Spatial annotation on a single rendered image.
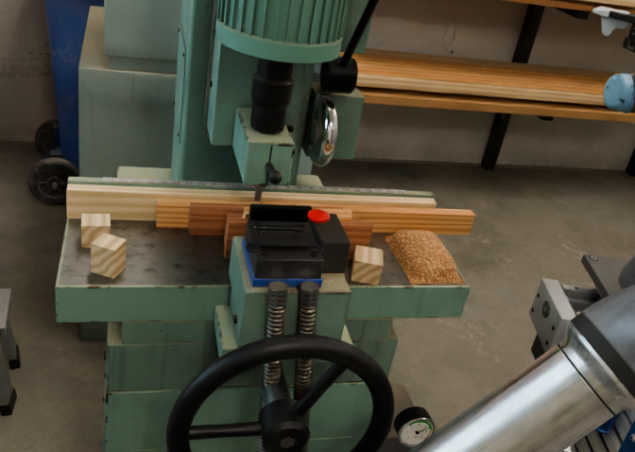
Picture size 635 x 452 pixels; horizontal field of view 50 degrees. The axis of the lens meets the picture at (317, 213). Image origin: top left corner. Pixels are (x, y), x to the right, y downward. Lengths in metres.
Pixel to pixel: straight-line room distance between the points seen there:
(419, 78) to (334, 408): 2.19
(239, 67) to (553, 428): 0.70
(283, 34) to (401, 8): 2.62
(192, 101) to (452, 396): 1.42
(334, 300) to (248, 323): 0.11
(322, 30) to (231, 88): 0.23
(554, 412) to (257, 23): 0.57
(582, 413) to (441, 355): 1.80
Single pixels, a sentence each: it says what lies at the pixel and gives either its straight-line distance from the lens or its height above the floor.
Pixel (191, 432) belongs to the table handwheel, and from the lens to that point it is 0.87.
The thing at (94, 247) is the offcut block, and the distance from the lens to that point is 0.95.
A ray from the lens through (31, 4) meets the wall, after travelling 3.30.
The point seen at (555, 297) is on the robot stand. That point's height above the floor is 0.77.
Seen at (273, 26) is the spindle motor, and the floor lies 1.24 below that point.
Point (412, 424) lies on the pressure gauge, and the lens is 1.14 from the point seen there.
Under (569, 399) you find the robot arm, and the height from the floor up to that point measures 1.08.
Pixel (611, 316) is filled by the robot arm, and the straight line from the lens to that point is 0.63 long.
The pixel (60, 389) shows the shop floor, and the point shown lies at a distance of 2.11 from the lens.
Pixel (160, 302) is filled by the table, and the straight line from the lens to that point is 0.96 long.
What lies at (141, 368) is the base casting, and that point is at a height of 0.76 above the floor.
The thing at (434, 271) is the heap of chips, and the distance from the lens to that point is 1.05.
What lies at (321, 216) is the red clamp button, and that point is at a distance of 0.90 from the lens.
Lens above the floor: 1.45
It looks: 28 degrees down
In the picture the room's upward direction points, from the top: 10 degrees clockwise
